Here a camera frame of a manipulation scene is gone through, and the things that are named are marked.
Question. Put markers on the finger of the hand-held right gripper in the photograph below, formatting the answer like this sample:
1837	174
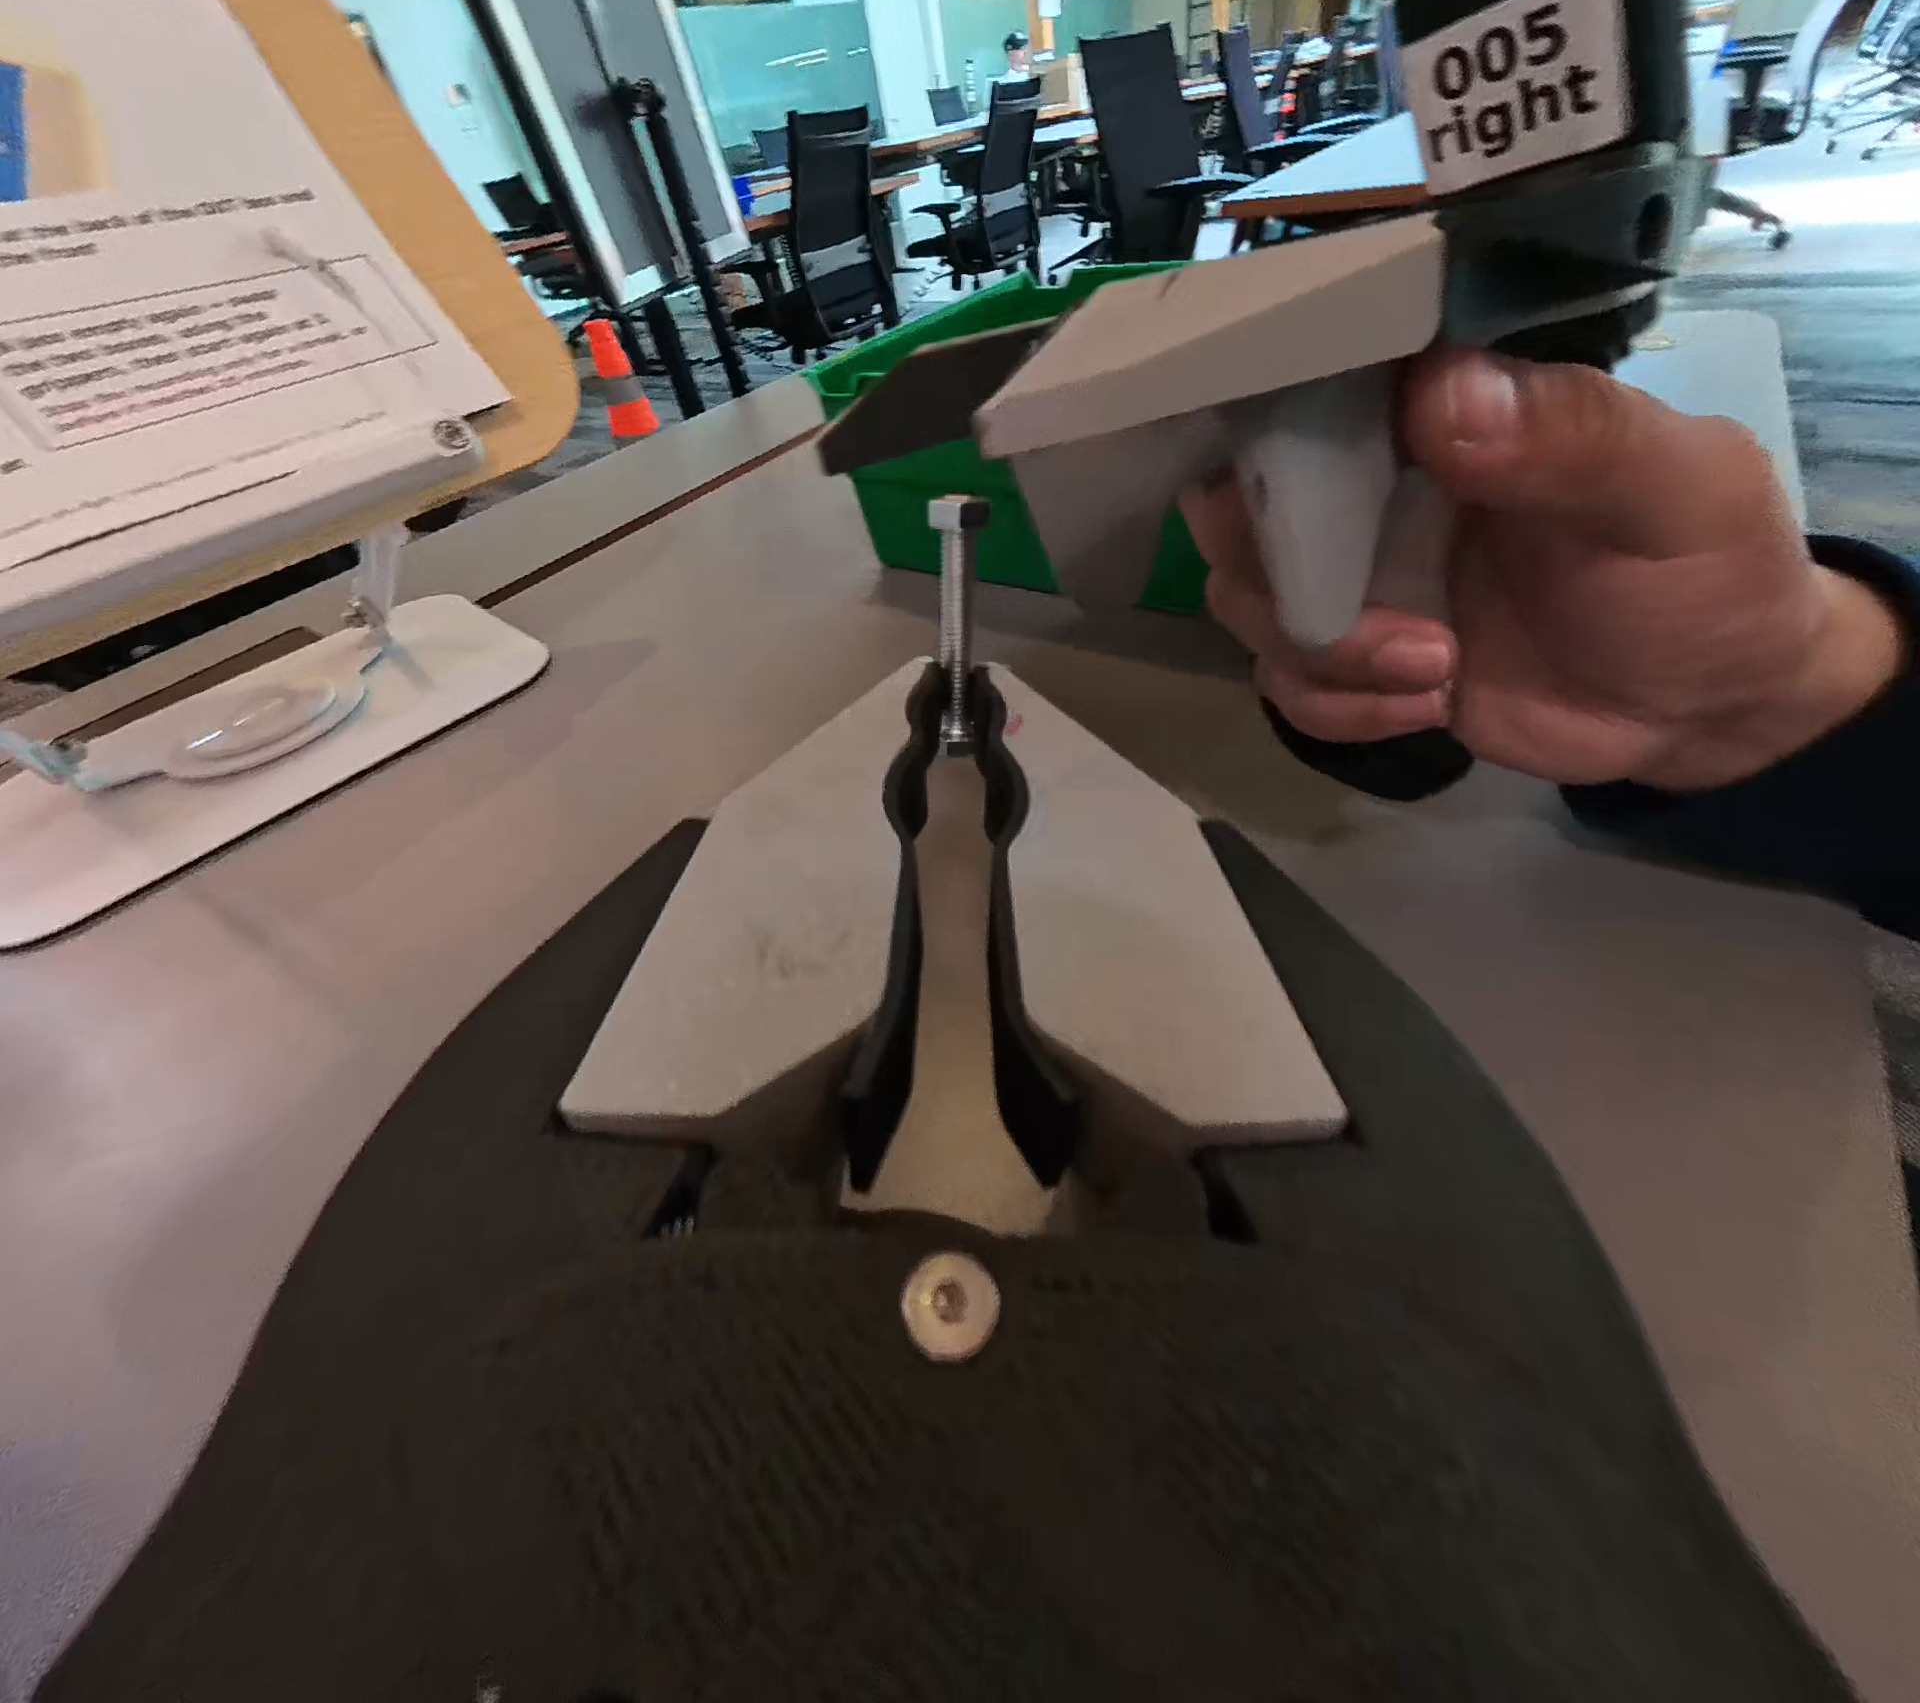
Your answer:
926	399
1214	335

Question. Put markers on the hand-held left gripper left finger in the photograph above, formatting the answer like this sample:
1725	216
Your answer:
745	953

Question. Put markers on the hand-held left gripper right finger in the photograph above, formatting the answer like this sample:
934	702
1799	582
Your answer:
1173	966

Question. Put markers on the green plastic bin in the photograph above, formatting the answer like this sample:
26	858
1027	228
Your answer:
904	520

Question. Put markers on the steel bolt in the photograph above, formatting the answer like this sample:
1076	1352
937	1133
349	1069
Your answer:
955	627

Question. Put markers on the person's right hand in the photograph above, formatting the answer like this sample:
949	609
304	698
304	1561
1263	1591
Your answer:
1623	593

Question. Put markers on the wood-top office table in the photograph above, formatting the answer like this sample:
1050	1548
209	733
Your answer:
1337	174

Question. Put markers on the black office chair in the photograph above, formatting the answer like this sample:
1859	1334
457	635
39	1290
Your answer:
828	222
1138	144
998	189

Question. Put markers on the grey mesh office chair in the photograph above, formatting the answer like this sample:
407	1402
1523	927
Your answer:
1744	88

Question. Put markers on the orange traffic cone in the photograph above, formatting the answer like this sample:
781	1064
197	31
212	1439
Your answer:
623	399

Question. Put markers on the framed grey panel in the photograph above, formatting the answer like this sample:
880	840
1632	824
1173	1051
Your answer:
556	88

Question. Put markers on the instruction sheet on stand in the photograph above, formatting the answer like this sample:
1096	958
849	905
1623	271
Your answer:
452	234

